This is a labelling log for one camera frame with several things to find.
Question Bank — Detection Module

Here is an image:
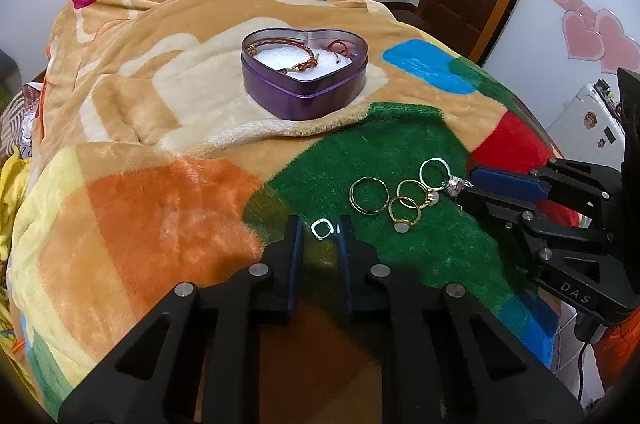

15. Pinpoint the orange clothing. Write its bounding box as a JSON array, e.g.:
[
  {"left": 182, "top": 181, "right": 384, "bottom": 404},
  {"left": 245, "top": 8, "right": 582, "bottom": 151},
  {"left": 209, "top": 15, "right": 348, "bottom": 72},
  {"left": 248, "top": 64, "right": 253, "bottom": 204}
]
[{"left": 594, "top": 309, "right": 640, "bottom": 390}]

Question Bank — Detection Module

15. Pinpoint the purple heart tin box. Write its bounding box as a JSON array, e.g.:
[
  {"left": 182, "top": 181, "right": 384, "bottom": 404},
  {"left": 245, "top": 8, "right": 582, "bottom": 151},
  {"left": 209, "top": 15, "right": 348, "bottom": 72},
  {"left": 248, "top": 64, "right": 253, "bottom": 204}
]
[{"left": 241, "top": 28, "right": 368, "bottom": 121}]

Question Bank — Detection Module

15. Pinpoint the white suitcase with stickers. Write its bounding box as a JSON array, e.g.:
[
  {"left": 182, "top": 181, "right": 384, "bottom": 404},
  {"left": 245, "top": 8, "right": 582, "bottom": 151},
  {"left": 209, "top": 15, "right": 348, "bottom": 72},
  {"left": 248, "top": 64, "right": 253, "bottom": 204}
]
[{"left": 547, "top": 83, "right": 625, "bottom": 170}]

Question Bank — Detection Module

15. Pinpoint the small square silver ring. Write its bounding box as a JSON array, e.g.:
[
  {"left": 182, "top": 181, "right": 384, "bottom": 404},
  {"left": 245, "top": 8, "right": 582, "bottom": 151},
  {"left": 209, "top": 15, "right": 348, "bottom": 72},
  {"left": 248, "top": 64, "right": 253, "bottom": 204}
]
[{"left": 310, "top": 218, "right": 335, "bottom": 241}]

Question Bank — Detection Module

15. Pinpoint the colourful plush blanket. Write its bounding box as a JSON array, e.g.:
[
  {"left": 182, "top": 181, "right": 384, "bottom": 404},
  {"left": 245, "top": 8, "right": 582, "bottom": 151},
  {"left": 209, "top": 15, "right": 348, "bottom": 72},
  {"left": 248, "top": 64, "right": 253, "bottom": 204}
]
[{"left": 8, "top": 0, "right": 560, "bottom": 415}]

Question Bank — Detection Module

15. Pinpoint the white wardrobe sliding door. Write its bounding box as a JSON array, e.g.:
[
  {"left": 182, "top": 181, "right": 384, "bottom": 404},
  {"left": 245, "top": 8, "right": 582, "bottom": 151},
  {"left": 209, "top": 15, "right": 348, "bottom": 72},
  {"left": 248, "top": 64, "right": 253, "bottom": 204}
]
[{"left": 484, "top": 0, "right": 639, "bottom": 126}]

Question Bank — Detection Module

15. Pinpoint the double gold ring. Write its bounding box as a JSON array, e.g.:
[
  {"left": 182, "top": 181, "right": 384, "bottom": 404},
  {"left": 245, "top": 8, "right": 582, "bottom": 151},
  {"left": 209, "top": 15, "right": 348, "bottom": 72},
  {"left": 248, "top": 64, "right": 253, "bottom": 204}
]
[{"left": 348, "top": 175, "right": 392, "bottom": 217}]

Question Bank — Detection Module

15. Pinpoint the red gold braided bracelet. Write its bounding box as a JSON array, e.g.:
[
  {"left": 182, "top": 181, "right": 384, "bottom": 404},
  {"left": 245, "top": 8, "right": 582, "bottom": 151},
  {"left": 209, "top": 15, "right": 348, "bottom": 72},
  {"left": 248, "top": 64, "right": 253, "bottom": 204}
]
[{"left": 245, "top": 37, "right": 320, "bottom": 75}]

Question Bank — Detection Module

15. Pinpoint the red string charm bracelet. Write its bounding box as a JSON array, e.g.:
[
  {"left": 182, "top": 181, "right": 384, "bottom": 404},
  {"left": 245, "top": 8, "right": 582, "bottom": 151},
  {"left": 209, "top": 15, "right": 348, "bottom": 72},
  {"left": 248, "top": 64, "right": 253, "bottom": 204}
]
[{"left": 325, "top": 38, "right": 357, "bottom": 64}]

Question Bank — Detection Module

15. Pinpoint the yellow cartoon bedsheet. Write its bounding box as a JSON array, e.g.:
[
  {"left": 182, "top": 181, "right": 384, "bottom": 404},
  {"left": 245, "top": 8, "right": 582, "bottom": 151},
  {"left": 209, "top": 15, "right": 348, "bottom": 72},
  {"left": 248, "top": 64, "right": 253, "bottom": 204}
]
[{"left": 0, "top": 143, "right": 39, "bottom": 405}]

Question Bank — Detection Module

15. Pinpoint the striped pillow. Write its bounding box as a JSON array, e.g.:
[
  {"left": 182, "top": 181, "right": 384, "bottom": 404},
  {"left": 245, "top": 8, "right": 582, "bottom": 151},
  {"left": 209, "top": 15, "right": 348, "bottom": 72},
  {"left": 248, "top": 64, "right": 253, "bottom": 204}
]
[{"left": 1, "top": 82, "right": 43, "bottom": 163}]

